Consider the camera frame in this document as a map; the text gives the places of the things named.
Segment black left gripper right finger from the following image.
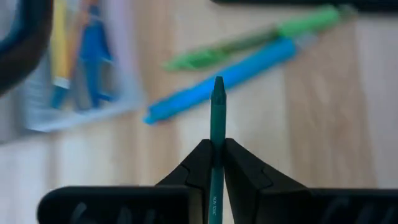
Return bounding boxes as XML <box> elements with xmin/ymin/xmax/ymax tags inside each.
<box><xmin>224</xmin><ymin>138</ymin><xmax>312</xmax><ymax>224</ymax></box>

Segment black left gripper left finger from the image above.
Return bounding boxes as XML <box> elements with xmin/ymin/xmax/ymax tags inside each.
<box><xmin>155</xmin><ymin>139</ymin><xmax>214</xmax><ymax>224</ymax></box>

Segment blue multicolour pen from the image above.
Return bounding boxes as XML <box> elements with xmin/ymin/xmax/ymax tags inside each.
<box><xmin>142</xmin><ymin>37</ymin><xmax>299</xmax><ymax>126</ymax></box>

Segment blue handled scissors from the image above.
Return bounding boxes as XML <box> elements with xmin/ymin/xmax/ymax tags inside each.
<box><xmin>77</xmin><ymin>4</ymin><xmax>114</xmax><ymax>108</ymax></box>

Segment light green mechanical pencil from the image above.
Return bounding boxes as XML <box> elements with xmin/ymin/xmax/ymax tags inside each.
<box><xmin>161</xmin><ymin>3</ymin><xmax>358</xmax><ymax>72</ymax></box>

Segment yellow highlighter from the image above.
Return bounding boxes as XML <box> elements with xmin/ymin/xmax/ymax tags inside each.
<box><xmin>49</xmin><ymin>0</ymin><xmax>72</xmax><ymax>90</ymax></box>

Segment orange pencil with blue end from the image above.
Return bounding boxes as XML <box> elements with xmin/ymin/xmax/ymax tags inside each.
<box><xmin>50</xmin><ymin>0</ymin><xmax>91</xmax><ymax>109</ymax></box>

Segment black marker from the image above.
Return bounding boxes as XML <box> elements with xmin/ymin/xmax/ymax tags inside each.
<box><xmin>210</xmin><ymin>0</ymin><xmax>398</xmax><ymax>13</ymax></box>

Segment clear plastic pencil box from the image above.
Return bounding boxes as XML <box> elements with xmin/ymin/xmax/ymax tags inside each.
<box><xmin>18</xmin><ymin>0</ymin><xmax>147</xmax><ymax>134</ymax></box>

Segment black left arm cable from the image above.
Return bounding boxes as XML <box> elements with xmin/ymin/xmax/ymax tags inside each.
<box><xmin>0</xmin><ymin>0</ymin><xmax>54</xmax><ymax>96</ymax></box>

